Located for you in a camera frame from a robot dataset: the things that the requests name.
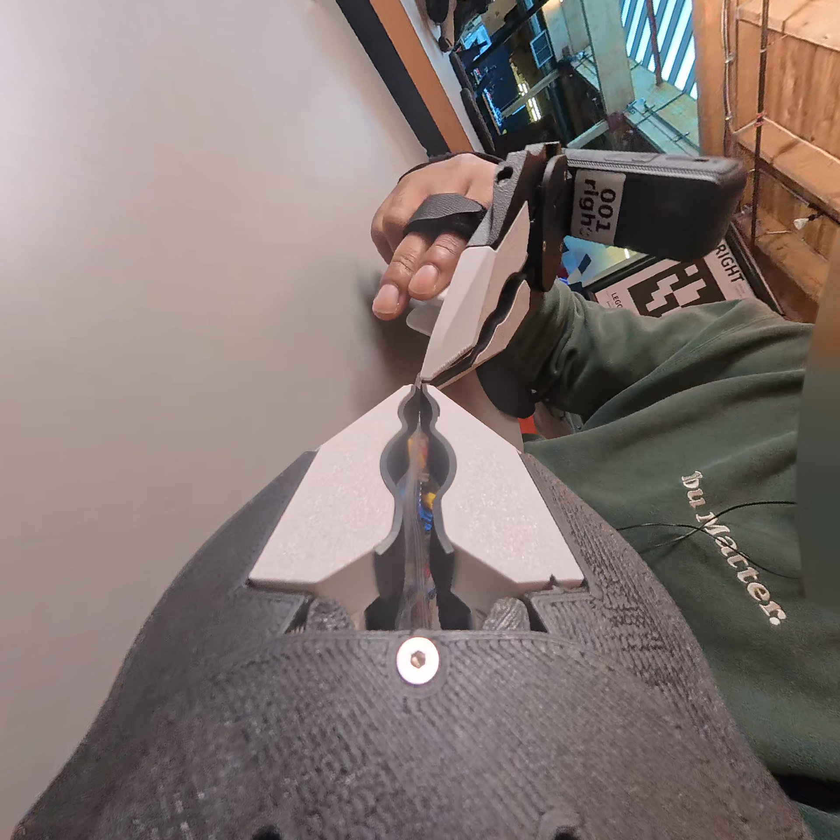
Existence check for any fiducial marker sign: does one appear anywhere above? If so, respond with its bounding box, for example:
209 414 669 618
584 239 785 319

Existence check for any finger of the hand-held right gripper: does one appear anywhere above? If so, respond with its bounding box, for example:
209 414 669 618
428 276 546 390
419 203 532 386

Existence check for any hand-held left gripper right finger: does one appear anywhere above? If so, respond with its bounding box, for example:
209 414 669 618
420 387 586 622

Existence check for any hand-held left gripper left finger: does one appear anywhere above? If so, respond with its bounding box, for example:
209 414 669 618
248 386 421 631

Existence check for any clear bag of small lego pieces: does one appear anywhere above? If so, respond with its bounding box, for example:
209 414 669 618
397 427 444 631

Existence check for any person's right forearm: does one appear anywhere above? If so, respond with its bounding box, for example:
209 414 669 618
499 282 815 454

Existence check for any person's green hoodie torso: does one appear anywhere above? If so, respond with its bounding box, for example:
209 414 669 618
525 308 840 840

